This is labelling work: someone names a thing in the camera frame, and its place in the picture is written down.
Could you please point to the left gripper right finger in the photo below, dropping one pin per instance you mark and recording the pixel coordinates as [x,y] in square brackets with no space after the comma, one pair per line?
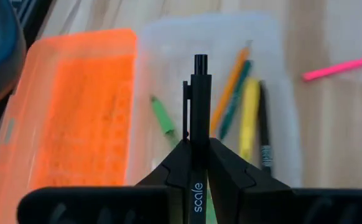
[230,180]

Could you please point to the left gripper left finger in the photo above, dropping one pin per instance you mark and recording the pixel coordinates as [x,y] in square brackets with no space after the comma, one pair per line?
[174,174]

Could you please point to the yellow pen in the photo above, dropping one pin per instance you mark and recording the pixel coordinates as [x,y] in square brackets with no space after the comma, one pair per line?
[249,118]

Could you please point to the black click pen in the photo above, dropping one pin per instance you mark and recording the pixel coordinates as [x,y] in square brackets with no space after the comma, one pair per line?
[199,109]
[264,124]

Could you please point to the teal green pen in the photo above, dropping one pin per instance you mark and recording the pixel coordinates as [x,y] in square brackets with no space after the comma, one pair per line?
[235,99]

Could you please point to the orange pencil blue cap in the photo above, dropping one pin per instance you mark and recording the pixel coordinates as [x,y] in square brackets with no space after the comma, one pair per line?
[227,93]

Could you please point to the clear supply box orange lid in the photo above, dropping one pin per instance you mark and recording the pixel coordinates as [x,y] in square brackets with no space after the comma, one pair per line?
[84,124]

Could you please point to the pink pencil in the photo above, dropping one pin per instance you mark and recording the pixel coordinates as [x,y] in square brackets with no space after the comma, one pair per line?
[339,68]

